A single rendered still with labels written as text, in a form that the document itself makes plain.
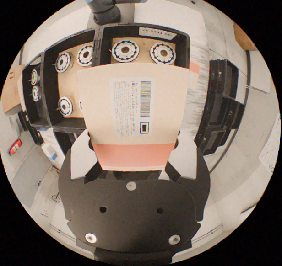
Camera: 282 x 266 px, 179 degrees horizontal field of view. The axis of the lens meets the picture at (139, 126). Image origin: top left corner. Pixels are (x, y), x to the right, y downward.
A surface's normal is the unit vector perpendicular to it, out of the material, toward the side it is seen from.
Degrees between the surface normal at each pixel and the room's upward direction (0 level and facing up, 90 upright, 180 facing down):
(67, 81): 0
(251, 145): 90
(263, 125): 90
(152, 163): 0
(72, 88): 0
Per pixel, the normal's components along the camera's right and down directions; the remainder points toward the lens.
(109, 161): 0.04, 0.48
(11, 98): 0.99, 0.07
